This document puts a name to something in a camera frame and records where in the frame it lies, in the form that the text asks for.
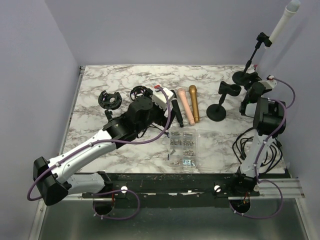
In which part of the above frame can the round base mic stand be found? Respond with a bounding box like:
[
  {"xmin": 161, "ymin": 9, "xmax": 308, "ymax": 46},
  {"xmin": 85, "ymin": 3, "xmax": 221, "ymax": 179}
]
[
  {"xmin": 232, "ymin": 32, "xmax": 269, "ymax": 86},
  {"xmin": 206, "ymin": 81, "xmax": 242, "ymax": 122}
]

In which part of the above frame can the black microphone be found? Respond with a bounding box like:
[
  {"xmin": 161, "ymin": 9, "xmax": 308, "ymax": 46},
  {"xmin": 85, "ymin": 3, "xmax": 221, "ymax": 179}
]
[{"xmin": 170, "ymin": 89, "xmax": 184, "ymax": 128}]

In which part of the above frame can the black tripod mic stand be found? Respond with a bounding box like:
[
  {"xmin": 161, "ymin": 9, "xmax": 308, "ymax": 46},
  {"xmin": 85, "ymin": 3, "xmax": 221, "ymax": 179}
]
[{"xmin": 124, "ymin": 85, "xmax": 171, "ymax": 139}]

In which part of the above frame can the pink microphone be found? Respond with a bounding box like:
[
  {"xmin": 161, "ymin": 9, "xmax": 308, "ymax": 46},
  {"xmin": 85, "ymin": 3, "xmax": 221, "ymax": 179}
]
[{"xmin": 177, "ymin": 88, "xmax": 195, "ymax": 126}]

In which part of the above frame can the gold microphone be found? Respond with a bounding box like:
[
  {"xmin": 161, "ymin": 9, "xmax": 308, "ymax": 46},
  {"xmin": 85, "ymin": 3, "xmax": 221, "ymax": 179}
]
[{"xmin": 189, "ymin": 85, "xmax": 200, "ymax": 123}]

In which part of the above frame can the white microphone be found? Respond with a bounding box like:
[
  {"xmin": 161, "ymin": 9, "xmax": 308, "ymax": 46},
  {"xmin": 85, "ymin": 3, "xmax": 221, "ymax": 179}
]
[{"xmin": 264, "ymin": 0, "xmax": 301, "ymax": 49}]

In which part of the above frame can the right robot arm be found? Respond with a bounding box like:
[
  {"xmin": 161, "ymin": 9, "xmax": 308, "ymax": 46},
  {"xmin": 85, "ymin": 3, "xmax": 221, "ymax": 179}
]
[{"xmin": 230, "ymin": 76, "xmax": 286, "ymax": 196}]

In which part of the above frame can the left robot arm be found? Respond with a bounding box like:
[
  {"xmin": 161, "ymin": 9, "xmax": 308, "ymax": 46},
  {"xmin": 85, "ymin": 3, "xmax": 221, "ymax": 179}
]
[{"xmin": 32, "ymin": 96, "xmax": 176, "ymax": 206}]

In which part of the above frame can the clear plastic screw box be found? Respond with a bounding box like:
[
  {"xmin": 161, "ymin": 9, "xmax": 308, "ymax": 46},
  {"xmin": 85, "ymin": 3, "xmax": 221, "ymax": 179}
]
[{"xmin": 165, "ymin": 127, "xmax": 225, "ymax": 173}]

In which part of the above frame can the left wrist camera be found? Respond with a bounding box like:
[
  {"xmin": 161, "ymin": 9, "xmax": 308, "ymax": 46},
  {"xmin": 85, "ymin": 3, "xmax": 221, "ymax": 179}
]
[{"xmin": 151, "ymin": 87, "xmax": 174, "ymax": 111}]

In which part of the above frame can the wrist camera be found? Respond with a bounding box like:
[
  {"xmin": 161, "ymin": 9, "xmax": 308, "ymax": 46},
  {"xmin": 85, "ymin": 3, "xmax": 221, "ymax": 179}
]
[
  {"xmin": 260, "ymin": 75, "xmax": 278, "ymax": 91},
  {"xmin": 151, "ymin": 87, "xmax": 174, "ymax": 111}
]

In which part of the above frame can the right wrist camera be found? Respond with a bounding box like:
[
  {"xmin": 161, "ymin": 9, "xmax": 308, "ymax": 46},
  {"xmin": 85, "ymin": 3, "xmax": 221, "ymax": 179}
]
[{"xmin": 260, "ymin": 75, "xmax": 278, "ymax": 91}]

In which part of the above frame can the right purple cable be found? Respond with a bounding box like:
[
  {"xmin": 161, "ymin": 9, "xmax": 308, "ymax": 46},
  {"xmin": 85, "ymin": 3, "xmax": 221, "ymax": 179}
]
[{"xmin": 229, "ymin": 76, "xmax": 296, "ymax": 218}]

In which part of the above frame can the purple cable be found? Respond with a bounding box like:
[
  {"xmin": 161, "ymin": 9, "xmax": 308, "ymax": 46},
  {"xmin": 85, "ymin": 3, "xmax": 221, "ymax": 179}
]
[
  {"xmin": 229, "ymin": 76, "xmax": 296, "ymax": 218},
  {"xmin": 26, "ymin": 87, "xmax": 175, "ymax": 202}
]

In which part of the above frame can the black cable bundle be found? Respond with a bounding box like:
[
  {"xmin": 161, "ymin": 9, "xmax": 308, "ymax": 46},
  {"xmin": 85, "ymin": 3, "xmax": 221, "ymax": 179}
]
[{"xmin": 231, "ymin": 127, "xmax": 285, "ymax": 173}]

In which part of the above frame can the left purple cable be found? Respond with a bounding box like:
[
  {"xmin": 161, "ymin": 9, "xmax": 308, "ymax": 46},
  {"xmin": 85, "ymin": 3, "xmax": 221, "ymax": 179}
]
[{"xmin": 26, "ymin": 87, "xmax": 175, "ymax": 202}]

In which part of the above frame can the aluminium mounting rail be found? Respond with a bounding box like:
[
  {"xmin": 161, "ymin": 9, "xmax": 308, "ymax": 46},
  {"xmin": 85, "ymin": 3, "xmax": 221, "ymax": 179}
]
[{"xmin": 64, "ymin": 178, "xmax": 305, "ymax": 201}]

